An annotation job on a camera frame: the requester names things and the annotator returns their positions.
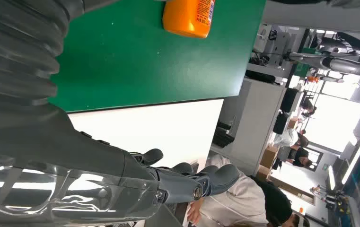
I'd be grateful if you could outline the white desk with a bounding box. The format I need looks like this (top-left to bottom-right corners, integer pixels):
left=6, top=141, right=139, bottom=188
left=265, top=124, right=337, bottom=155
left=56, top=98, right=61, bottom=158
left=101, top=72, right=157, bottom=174
left=68, top=99, right=224, bottom=171

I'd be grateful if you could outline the green table mat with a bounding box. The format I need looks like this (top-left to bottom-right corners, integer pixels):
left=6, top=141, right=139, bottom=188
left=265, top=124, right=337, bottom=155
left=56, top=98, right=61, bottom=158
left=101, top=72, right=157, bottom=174
left=48, top=0, right=266, bottom=113

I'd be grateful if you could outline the black bag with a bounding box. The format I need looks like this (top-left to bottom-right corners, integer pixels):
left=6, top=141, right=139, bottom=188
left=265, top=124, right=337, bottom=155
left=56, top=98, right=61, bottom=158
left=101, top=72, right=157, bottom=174
left=212, top=120, right=235, bottom=148

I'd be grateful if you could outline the person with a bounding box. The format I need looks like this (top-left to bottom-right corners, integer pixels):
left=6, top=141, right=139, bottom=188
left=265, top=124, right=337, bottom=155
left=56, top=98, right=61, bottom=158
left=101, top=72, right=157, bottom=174
left=288, top=147, right=314, bottom=168
left=248, top=175, right=310, bottom=227
left=273, top=128, right=309, bottom=148
left=187, top=154, right=270, bottom=227

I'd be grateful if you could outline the brown cardboard box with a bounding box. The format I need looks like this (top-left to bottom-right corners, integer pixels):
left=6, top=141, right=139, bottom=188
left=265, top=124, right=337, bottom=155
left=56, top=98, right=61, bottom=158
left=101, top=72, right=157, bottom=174
left=259, top=145, right=280, bottom=170
left=255, top=165, right=272, bottom=182

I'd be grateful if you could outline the green crate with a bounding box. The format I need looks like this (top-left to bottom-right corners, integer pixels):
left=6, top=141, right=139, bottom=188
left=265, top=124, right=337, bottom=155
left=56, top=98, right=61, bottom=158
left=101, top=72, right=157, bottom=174
left=294, top=47, right=321, bottom=78

